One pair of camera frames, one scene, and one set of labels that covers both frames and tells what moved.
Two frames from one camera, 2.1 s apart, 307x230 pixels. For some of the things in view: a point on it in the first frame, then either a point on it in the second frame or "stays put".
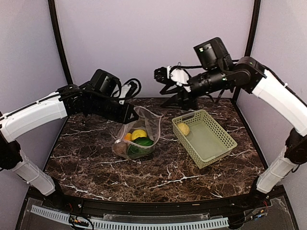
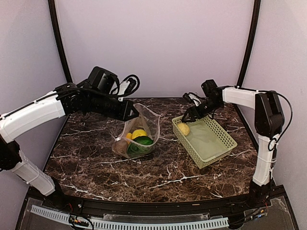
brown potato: x=121 y=148 stays put
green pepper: x=144 y=141 stays put
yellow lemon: x=138 y=133 stays put
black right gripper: x=183 y=101 → x=191 y=110
